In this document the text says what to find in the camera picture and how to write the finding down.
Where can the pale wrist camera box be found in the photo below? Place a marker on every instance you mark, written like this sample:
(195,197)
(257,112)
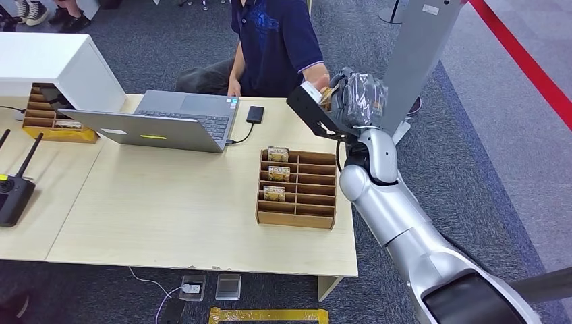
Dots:
(311,91)

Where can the white-soled sneakers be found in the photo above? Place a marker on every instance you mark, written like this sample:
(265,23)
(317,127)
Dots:
(33,11)

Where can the grey open laptop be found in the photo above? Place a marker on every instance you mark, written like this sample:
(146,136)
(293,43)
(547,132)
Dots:
(178,120)

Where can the black external drive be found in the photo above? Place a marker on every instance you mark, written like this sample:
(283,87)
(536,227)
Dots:
(255,114)

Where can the chrome stanchion post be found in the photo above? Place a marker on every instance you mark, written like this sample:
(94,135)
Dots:
(549,282)

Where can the wooden card holder yellow base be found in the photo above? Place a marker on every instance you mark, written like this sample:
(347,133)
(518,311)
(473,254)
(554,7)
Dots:
(44,127)

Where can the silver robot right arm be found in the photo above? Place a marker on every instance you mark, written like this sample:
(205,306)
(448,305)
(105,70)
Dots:
(402,214)

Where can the white cabinet box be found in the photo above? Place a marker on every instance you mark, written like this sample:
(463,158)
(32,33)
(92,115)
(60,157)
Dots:
(58,62)

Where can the person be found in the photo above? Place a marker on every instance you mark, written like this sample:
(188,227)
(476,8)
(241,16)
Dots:
(277,44)

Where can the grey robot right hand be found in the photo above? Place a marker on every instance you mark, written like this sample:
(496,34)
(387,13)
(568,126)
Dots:
(359,98)

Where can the grey floor socket cover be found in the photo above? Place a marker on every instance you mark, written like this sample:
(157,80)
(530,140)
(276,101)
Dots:
(228,287)

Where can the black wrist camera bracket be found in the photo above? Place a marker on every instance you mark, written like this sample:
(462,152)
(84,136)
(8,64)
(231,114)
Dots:
(313,116)

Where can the person's left forearm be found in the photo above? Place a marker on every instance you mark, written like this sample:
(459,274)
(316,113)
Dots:
(319,73)

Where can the person's right hand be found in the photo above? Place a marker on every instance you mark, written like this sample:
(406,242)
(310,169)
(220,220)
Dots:
(233,90)

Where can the round stanchion base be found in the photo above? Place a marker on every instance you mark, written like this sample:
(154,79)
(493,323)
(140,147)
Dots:
(388,15)

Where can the black remote controller with antennas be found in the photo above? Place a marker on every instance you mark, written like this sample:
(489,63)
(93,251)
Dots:
(13,196)

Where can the yellow floor tape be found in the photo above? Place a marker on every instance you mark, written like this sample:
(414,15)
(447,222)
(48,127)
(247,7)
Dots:
(268,315)

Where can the hotel key card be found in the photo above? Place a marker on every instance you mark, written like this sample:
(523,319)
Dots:
(279,174)
(327,97)
(274,193)
(278,154)
(68,125)

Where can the wooden desk leg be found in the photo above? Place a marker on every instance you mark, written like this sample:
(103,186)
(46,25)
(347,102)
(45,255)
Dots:
(328,288)

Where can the red barrier belt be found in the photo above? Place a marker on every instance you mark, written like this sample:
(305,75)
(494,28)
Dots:
(523,62)

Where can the black shoes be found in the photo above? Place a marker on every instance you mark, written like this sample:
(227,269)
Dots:
(71,22)

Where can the brown wooden card holder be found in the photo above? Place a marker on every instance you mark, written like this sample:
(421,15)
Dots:
(313,192)

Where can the person's right forearm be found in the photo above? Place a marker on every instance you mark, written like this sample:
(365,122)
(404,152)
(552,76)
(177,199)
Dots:
(237,67)

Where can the grey kiosk stand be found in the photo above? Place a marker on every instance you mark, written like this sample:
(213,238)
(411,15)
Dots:
(420,53)

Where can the floor socket with plug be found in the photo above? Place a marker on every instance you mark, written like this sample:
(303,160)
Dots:
(193,287)

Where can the dark shoe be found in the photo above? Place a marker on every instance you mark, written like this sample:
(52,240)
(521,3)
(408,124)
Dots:
(415,106)

